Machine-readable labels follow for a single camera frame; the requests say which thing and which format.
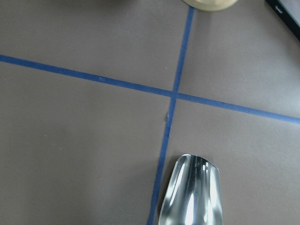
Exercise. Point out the steel ice scoop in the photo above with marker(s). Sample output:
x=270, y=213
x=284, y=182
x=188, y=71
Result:
x=193, y=195

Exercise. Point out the wooden cup stand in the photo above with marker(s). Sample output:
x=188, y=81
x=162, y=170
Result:
x=210, y=5

